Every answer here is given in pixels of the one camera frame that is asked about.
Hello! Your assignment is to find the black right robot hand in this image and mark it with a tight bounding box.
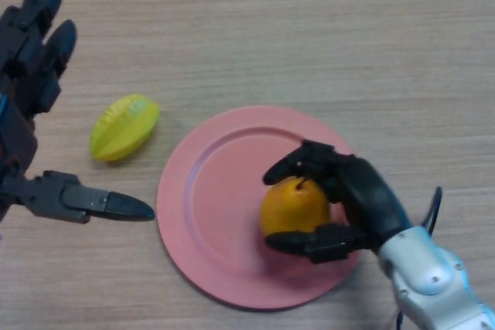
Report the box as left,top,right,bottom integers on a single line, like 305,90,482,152
262,139,413,265

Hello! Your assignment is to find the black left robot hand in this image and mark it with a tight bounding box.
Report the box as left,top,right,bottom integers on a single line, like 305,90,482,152
0,0,155,225

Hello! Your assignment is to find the yellow pear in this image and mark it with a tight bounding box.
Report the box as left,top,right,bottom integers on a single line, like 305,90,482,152
261,175,332,237

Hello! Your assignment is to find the pink round plate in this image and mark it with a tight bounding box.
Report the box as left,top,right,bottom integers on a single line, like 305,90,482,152
155,104,363,311

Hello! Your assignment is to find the yellow-green starfruit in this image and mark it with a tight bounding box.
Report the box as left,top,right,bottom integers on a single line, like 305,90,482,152
89,93,161,163

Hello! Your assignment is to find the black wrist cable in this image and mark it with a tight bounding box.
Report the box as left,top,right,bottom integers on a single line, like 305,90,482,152
394,185,444,330

